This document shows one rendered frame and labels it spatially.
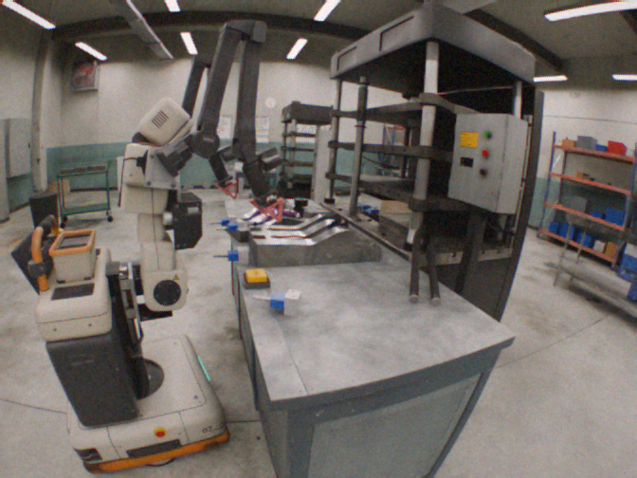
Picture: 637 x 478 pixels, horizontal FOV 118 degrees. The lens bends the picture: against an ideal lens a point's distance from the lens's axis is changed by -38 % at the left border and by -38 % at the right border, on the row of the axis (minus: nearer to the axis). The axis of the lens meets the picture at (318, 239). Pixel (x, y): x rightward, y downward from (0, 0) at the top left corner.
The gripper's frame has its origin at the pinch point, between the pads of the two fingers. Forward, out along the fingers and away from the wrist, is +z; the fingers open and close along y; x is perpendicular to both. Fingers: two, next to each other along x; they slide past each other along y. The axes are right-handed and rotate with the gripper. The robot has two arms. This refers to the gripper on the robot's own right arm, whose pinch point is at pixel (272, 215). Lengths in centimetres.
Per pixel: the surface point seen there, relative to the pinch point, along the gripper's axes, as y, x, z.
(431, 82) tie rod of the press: -6, -91, -21
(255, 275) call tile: -9.9, 16.3, 9.6
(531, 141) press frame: -31, -152, 26
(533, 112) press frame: -31, -160, 10
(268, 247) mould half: 2.2, 5.2, 10.5
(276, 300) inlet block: -27.1, 17.6, 8.7
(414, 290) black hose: -41, -19, 28
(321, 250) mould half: -3.3, -11.1, 21.3
